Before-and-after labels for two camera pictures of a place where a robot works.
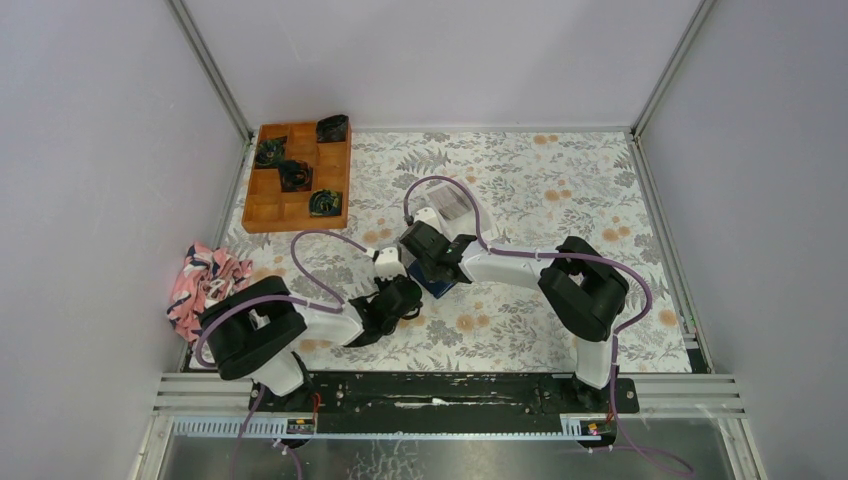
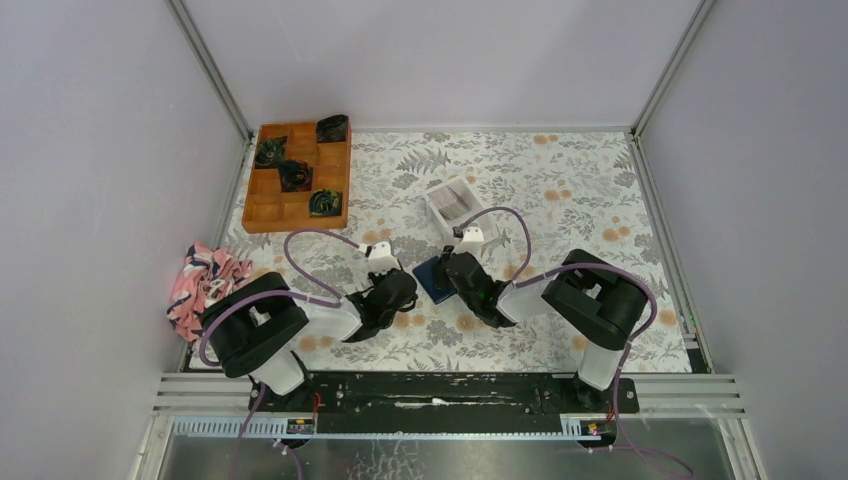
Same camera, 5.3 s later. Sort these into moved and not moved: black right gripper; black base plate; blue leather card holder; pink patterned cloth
Moved: black right gripper
Not moved: blue leather card holder; pink patterned cloth; black base plate
